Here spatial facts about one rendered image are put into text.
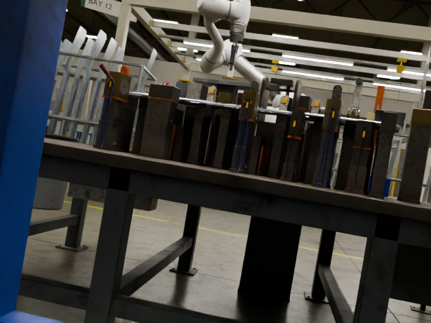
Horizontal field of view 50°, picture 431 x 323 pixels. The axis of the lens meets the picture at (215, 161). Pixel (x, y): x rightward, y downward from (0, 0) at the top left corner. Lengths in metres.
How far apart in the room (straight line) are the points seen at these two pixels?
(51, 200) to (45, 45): 4.35
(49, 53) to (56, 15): 0.03
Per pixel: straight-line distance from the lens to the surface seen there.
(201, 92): 2.41
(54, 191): 4.76
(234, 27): 2.63
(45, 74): 0.45
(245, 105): 1.96
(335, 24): 8.46
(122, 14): 8.98
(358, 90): 2.29
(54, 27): 0.46
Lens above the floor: 0.73
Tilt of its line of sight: level
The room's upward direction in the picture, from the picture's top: 10 degrees clockwise
